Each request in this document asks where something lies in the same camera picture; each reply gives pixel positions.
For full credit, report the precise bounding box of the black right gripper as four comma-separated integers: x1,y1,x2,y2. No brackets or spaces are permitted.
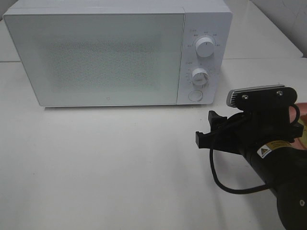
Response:
195,106,303,156

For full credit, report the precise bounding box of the round white door button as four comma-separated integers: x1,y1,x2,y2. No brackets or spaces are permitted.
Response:
189,90,203,102

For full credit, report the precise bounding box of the pink round plate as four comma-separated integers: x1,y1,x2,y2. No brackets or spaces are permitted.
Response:
292,103,307,150

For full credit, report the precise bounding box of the white bread sandwich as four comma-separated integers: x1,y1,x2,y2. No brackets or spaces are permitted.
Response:
299,117,307,142

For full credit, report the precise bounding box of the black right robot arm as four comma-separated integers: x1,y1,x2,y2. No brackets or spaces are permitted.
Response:
195,108,307,230

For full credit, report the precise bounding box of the white lower timer knob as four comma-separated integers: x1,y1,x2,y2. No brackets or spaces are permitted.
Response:
191,68,208,86

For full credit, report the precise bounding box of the white upper power knob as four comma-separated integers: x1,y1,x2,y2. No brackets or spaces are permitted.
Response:
195,35,215,58

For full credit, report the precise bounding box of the white microwave oven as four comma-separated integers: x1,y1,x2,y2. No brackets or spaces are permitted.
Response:
3,0,233,106

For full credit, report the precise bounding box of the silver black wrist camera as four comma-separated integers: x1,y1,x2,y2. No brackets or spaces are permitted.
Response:
226,84,297,112

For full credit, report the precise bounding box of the black camera cable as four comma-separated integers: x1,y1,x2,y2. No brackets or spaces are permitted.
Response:
209,104,300,194

